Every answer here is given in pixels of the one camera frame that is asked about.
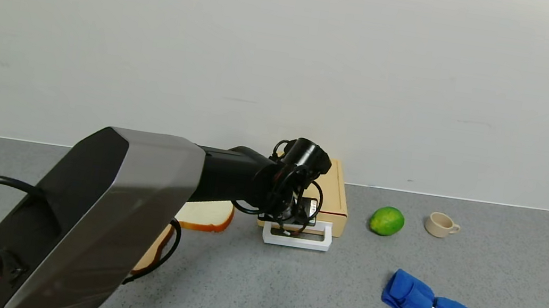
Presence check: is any white bread slice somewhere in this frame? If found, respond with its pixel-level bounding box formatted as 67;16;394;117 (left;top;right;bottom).
173;193;236;236

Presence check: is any green lime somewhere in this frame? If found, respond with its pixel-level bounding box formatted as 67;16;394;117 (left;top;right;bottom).
368;204;407;239

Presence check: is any yellow drawer cabinet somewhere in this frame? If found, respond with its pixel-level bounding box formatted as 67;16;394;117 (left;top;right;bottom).
256;149;355;238

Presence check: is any brown toast slice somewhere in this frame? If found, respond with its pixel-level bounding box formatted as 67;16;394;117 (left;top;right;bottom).
130;218;177;279

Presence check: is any beige cup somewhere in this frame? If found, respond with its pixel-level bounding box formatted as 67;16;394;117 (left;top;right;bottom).
423;211;463;241

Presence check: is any yellow drawer with white handle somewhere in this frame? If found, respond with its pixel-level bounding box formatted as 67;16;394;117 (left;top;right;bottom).
255;203;347;254

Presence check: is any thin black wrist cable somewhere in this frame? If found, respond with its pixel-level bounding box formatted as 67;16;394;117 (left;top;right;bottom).
228;133;332;240

